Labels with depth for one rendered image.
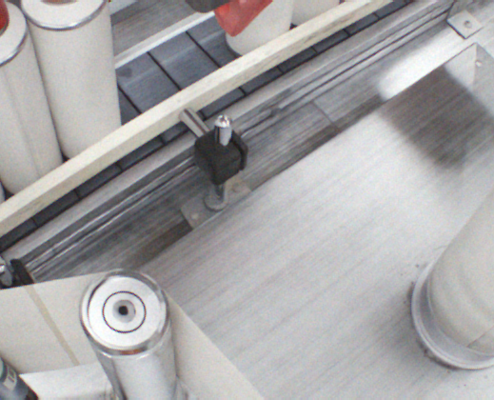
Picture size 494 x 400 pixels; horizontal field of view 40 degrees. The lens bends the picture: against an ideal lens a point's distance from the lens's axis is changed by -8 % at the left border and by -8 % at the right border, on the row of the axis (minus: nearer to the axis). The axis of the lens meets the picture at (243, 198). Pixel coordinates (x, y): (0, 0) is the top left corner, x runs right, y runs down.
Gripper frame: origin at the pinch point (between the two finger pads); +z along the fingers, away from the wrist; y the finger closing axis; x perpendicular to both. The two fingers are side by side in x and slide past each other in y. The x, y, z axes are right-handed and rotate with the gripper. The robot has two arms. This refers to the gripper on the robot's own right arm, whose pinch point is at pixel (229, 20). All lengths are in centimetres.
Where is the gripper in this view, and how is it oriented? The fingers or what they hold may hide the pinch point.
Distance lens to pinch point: 42.8
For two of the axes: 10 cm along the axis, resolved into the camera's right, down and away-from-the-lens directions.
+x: -6.1, -7.2, 3.2
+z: -0.7, 4.5, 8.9
